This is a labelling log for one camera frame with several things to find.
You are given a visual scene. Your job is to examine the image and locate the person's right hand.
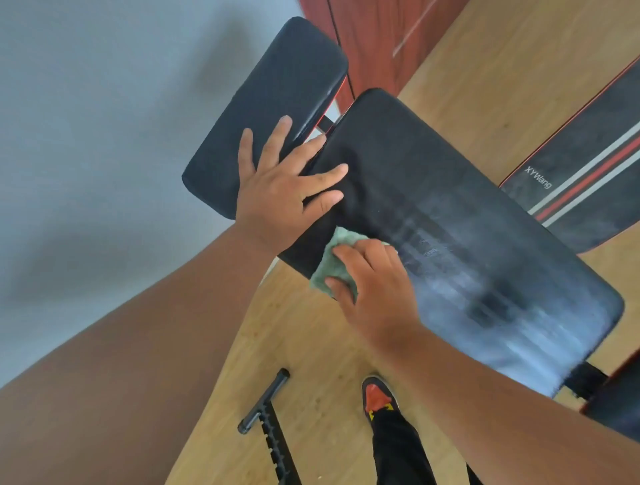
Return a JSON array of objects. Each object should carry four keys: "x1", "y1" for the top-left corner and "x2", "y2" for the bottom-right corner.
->
[{"x1": 325, "y1": 239, "x2": 426, "y2": 358}]

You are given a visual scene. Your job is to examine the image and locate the person's left hand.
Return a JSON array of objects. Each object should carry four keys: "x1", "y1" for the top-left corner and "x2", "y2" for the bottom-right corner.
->
[{"x1": 235, "y1": 115, "x2": 349, "y2": 253}]

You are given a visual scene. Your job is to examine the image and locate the green cleaning cloth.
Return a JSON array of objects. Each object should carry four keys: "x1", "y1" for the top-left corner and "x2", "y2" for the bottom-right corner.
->
[{"x1": 309, "y1": 225, "x2": 396, "y2": 300}]

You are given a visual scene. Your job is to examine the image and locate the black weight bench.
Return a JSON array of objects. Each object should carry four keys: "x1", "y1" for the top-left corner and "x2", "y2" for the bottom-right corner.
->
[{"x1": 181, "y1": 16, "x2": 640, "y2": 485}]

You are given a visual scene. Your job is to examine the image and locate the person's right forearm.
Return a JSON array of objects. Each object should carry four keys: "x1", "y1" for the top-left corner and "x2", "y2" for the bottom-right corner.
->
[{"x1": 385, "y1": 327, "x2": 640, "y2": 485}]

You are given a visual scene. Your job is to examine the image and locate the person's left forearm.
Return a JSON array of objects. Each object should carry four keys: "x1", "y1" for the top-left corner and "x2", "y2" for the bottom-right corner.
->
[{"x1": 0, "y1": 222, "x2": 281, "y2": 485}]

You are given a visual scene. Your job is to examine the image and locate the red black left shoe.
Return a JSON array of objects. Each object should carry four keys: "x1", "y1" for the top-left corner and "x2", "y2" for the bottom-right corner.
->
[{"x1": 361, "y1": 376, "x2": 401, "y2": 423}]

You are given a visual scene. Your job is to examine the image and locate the black trousers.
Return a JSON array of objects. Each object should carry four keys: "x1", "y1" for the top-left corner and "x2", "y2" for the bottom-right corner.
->
[{"x1": 369, "y1": 404, "x2": 483, "y2": 485}]

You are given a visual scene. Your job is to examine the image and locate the red-brown wooden door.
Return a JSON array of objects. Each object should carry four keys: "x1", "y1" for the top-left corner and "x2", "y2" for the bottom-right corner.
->
[{"x1": 299, "y1": 0, "x2": 471, "y2": 113}]

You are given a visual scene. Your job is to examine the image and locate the striped black sit-up bench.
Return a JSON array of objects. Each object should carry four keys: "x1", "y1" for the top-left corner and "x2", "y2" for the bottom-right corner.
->
[{"x1": 499, "y1": 55, "x2": 640, "y2": 254}]

